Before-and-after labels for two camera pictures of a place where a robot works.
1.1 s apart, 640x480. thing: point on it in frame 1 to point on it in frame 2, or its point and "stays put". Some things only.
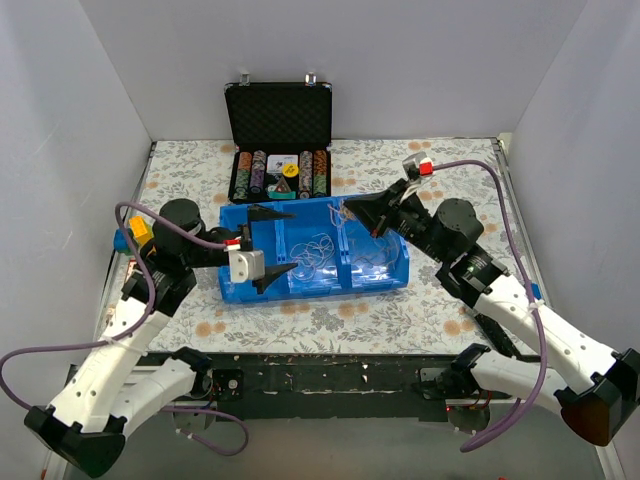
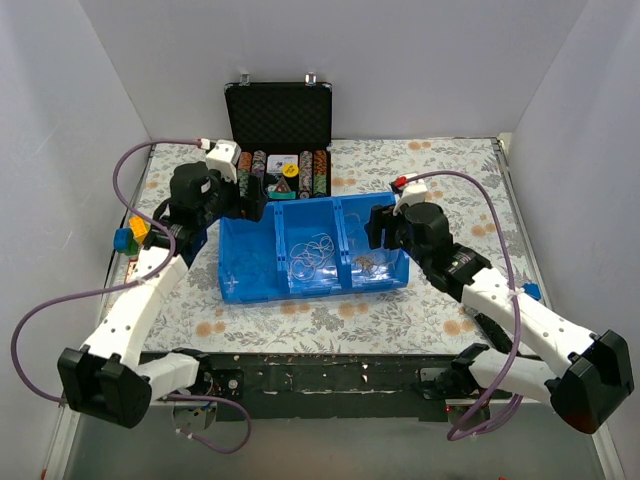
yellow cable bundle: (347, 213) to (365, 261)
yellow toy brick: (141, 229) stays put
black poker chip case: (282, 135) stays put
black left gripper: (250, 245) to (248, 195)
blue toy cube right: (536, 290) stays put
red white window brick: (132, 262) stays put
